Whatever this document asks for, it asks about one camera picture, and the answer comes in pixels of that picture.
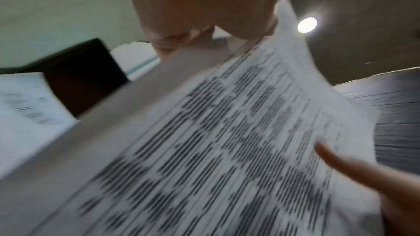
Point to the round ceiling light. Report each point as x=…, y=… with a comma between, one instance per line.
x=307, y=24

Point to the person's right hand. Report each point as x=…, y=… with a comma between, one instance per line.
x=400, y=198

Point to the black laptop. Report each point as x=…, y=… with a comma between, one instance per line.
x=82, y=79

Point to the pile of printed papers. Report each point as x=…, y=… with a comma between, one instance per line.
x=23, y=115

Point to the aligned stack of printed sheets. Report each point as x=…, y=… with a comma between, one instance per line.
x=213, y=139

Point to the black cloth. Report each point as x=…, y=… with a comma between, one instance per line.
x=393, y=115

